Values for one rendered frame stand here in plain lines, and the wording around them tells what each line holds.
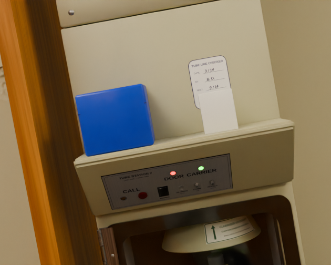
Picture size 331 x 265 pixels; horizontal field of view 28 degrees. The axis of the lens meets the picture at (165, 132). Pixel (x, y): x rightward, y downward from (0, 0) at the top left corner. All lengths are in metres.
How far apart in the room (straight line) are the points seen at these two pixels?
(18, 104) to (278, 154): 0.39
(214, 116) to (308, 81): 0.57
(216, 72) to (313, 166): 0.54
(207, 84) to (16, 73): 0.30
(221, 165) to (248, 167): 0.04
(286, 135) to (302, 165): 0.56
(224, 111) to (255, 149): 0.07
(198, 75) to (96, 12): 0.19
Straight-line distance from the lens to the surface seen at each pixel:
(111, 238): 1.07
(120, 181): 0.98
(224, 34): 1.06
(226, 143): 0.95
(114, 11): 1.06
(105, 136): 0.95
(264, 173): 1.02
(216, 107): 0.97
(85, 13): 1.07
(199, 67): 1.05
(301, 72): 1.51
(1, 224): 1.56
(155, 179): 0.99
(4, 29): 1.00
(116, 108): 0.95
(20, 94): 0.99
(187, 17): 1.06
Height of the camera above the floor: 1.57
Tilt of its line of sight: 3 degrees down
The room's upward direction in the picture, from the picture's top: 10 degrees counter-clockwise
